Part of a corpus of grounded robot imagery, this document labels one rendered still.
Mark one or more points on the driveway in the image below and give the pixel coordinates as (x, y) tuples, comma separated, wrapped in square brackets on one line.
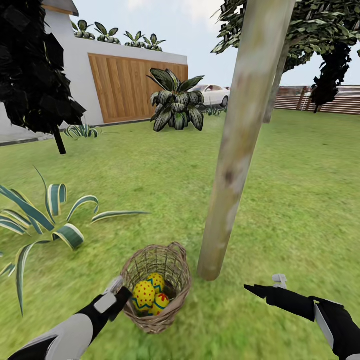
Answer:
[(217, 106)]

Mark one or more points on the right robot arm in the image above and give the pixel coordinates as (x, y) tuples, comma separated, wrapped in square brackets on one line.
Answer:
[(342, 334)]

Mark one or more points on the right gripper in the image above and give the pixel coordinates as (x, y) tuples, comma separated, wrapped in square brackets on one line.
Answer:
[(276, 296)]

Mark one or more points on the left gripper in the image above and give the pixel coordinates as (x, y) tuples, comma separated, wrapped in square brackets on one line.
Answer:
[(124, 294)]

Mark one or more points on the car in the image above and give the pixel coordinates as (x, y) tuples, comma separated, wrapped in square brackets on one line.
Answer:
[(213, 94)]

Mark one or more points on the wicker basket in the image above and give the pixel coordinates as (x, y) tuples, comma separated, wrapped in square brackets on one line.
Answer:
[(158, 324)]

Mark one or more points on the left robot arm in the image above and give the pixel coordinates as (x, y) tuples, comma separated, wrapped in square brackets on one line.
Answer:
[(70, 339)]

